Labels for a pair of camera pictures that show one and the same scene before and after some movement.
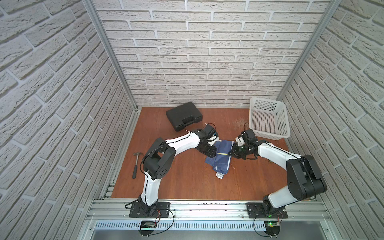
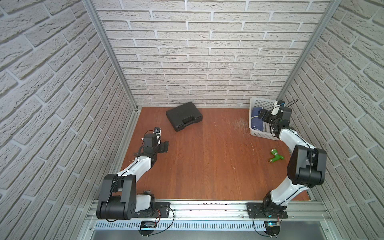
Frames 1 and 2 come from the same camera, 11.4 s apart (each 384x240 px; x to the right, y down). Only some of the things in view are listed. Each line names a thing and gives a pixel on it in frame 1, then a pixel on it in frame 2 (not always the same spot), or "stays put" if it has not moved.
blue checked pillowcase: (221, 162) -> (256, 123)
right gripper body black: (240, 151) -> (269, 118)
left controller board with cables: (147, 227) stays put
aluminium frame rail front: (119, 210) stays put
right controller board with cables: (272, 228) stays put
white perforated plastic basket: (268, 118) stays put
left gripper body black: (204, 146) -> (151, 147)
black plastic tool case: (184, 115) stays put
